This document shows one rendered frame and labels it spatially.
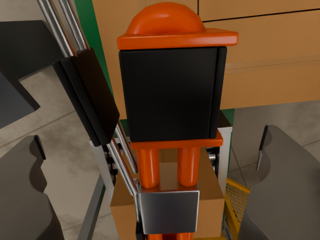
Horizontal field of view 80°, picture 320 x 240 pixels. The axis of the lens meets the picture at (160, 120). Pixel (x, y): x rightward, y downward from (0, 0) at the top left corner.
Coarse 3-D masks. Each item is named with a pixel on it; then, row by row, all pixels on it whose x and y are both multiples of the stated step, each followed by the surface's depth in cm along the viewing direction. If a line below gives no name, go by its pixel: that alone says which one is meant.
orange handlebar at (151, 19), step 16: (144, 16) 12; (160, 16) 12; (176, 16) 12; (192, 16) 12; (128, 32) 13; (144, 32) 13; (160, 32) 13; (144, 160) 18; (192, 160) 18; (144, 176) 19; (192, 176) 19
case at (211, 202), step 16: (160, 160) 86; (176, 160) 85; (208, 160) 83; (208, 176) 76; (128, 192) 71; (208, 192) 69; (112, 208) 67; (128, 208) 67; (208, 208) 68; (128, 224) 71; (208, 224) 73
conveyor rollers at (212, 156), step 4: (120, 148) 107; (208, 148) 106; (120, 152) 106; (208, 152) 110; (212, 152) 110; (212, 156) 109; (112, 164) 110; (212, 164) 114; (116, 168) 110; (116, 172) 116; (116, 176) 114
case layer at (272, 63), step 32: (96, 0) 72; (128, 0) 72; (160, 0) 72; (192, 0) 73; (224, 0) 73; (256, 0) 73; (288, 0) 73; (256, 32) 79; (288, 32) 79; (256, 64) 85; (288, 64) 85; (224, 96) 92; (256, 96) 92; (288, 96) 92
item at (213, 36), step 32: (192, 32) 12; (224, 32) 12; (128, 64) 12; (160, 64) 12; (192, 64) 12; (224, 64) 12; (128, 96) 13; (160, 96) 13; (192, 96) 13; (128, 128) 14; (160, 128) 14; (192, 128) 14
